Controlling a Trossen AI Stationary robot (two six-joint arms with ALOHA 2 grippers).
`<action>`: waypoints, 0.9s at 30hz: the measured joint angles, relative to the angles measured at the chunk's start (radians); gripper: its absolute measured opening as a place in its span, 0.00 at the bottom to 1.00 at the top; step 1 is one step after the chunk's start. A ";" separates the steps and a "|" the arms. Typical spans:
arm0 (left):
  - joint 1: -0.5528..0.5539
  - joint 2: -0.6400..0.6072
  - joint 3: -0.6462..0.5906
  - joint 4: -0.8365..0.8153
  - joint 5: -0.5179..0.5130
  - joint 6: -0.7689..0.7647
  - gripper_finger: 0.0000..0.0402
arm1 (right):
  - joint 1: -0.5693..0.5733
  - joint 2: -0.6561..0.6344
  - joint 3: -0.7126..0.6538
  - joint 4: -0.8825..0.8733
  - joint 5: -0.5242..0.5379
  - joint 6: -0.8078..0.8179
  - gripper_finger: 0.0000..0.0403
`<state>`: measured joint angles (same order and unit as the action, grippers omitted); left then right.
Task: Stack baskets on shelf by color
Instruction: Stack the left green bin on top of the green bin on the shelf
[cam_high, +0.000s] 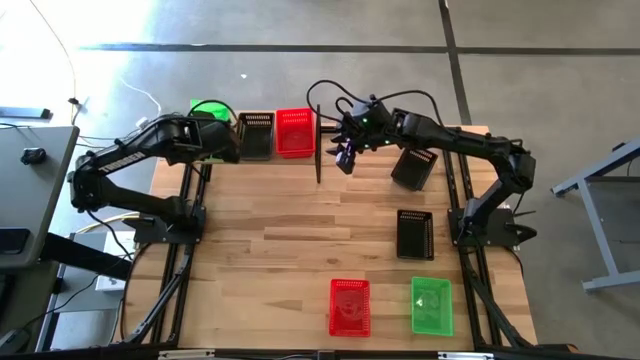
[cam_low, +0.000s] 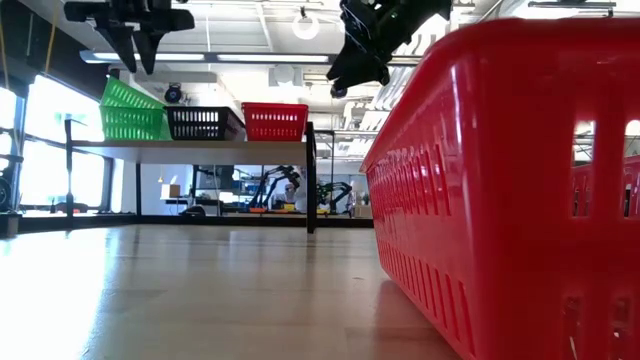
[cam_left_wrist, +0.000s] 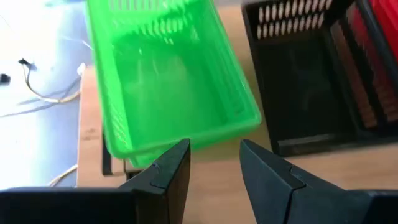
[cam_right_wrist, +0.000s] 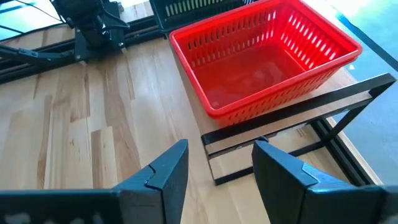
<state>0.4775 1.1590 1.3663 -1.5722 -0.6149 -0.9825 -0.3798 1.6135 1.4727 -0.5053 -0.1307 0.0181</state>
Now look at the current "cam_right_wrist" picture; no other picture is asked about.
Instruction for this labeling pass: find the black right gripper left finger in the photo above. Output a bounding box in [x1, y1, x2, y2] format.
[113, 139, 190, 224]

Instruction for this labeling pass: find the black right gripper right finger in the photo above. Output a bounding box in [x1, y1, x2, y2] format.
[251, 139, 386, 224]

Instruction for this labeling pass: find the red plastic basket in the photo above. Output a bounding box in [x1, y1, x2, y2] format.
[169, 0, 364, 119]
[214, 55, 363, 128]

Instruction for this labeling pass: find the black plastic basket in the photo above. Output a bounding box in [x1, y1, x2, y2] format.
[149, 0, 259, 34]

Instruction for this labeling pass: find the black aluminium table rail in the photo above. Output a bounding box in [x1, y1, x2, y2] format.
[310, 119, 377, 187]
[0, 15, 169, 85]

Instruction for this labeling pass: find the wooden shelf with black frame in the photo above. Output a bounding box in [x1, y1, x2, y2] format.
[169, 37, 397, 187]

